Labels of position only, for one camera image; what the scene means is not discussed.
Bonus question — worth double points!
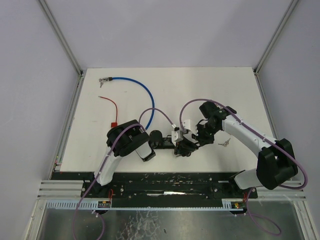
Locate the silver keys of long padlock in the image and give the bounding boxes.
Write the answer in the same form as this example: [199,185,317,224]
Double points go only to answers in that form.
[219,140,230,147]

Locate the black padlock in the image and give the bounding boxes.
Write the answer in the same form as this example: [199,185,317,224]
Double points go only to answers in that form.
[178,142,199,157]

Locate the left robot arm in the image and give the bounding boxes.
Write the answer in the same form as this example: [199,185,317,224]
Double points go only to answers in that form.
[94,119,175,186]

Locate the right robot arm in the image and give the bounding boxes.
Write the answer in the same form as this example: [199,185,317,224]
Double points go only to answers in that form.
[192,101,298,190]

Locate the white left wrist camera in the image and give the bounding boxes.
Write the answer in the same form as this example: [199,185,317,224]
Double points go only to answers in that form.
[171,127,183,145]

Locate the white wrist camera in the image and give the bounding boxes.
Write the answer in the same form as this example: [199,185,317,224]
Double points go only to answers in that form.
[182,119,197,134]
[171,127,183,145]

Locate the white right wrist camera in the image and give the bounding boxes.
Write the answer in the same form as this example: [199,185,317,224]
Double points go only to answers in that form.
[182,119,197,134]

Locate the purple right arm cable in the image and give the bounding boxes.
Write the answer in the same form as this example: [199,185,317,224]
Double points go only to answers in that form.
[179,98,308,189]

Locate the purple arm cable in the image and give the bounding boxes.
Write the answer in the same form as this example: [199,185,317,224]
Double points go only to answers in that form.
[72,107,177,240]
[179,98,308,189]

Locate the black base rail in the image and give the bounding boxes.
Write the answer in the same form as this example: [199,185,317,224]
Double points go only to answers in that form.
[49,171,258,201]

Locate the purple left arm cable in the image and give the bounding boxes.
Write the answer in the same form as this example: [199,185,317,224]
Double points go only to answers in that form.
[72,107,177,240]

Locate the red cable padlock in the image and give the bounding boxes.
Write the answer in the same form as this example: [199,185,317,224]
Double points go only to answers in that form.
[98,95,119,128]

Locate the blue cable lock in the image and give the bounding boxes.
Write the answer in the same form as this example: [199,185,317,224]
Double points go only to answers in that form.
[101,76,155,130]

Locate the keys of blue cable lock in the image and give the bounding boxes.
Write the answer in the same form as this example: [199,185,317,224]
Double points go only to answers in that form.
[99,78,105,88]

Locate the right aluminium frame post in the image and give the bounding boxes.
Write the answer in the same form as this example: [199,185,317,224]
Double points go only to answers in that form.
[253,0,300,76]

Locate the aluminium frame post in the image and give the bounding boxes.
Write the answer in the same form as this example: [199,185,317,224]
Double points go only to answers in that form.
[253,0,300,76]
[37,0,83,76]

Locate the left aluminium frame post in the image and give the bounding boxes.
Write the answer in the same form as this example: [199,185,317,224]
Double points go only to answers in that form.
[37,0,83,76]

